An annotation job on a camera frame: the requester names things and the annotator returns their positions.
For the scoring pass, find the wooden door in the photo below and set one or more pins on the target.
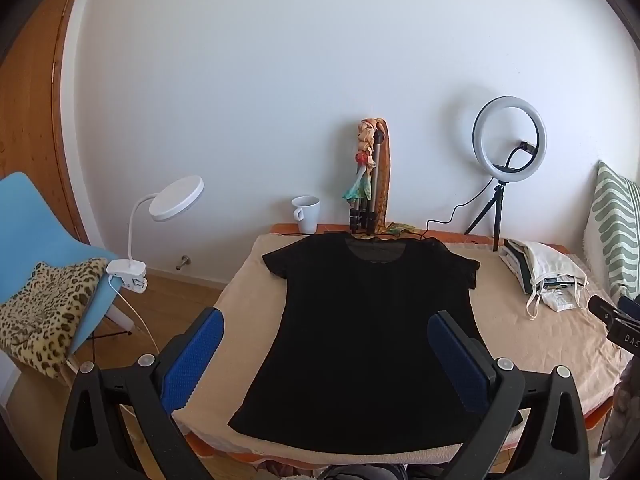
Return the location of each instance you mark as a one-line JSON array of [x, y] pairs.
[[35, 125]]

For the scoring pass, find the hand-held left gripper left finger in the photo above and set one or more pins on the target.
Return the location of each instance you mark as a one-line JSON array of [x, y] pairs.
[[192, 360]]

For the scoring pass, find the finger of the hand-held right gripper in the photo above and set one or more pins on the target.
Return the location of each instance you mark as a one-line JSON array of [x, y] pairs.
[[631, 306], [605, 311]]

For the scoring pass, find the colourful orange scarf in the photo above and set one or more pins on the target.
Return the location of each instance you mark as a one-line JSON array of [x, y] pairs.
[[384, 180]]

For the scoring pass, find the stack of folded clothes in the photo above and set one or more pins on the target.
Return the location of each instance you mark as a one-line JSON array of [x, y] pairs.
[[542, 270]]

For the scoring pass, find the metal door stopper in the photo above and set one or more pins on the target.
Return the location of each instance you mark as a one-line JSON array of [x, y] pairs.
[[185, 261]]

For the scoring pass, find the white mug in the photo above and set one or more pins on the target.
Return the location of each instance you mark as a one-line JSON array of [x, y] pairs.
[[306, 214]]

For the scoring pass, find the white clip lamp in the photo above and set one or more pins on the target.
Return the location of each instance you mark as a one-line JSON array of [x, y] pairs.
[[172, 200]]

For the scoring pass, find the leopard print blanket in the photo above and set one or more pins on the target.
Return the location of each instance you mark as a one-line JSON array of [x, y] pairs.
[[45, 305]]

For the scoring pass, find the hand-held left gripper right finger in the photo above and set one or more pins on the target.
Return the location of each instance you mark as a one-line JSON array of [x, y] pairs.
[[457, 360]]

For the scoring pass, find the beige blanket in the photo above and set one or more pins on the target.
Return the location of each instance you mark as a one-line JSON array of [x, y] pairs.
[[540, 350]]

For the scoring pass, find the green striped cushion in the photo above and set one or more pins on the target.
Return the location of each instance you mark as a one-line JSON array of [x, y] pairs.
[[615, 225]]

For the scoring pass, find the blue chair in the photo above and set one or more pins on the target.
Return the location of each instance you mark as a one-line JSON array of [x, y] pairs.
[[35, 220]]

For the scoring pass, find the folded silver tripod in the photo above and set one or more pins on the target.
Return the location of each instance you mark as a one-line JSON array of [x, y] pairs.
[[369, 195]]

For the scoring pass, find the black t-shirt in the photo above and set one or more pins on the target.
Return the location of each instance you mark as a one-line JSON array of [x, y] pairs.
[[360, 335]]

